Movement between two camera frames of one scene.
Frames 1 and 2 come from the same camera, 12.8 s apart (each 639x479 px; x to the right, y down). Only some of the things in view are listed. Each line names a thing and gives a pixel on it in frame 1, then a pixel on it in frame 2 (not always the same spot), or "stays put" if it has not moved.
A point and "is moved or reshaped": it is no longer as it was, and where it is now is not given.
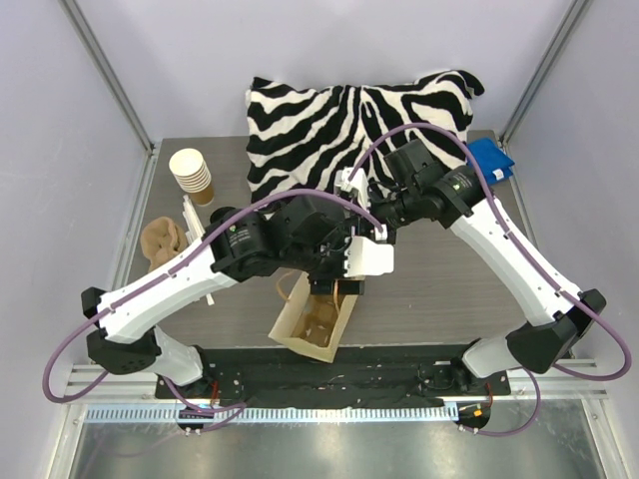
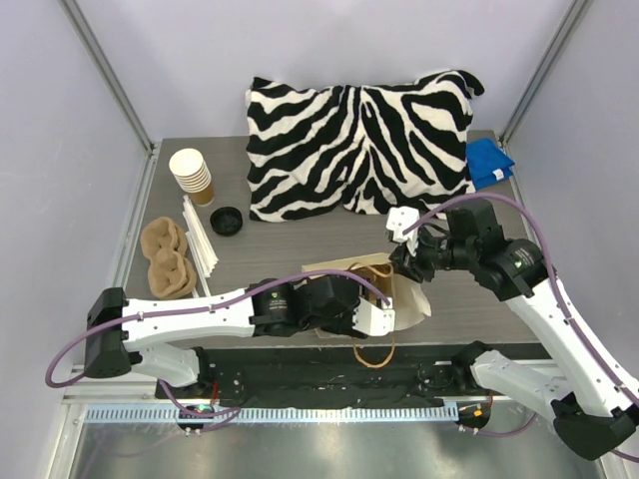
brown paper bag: [312, 324] is moved or reshaped
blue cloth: [494, 164] stays put
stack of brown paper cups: [191, 171] stays put
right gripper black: [375, 211] to [408, 264]
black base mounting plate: [277, 373] stays put
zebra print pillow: [302, 139] stays put
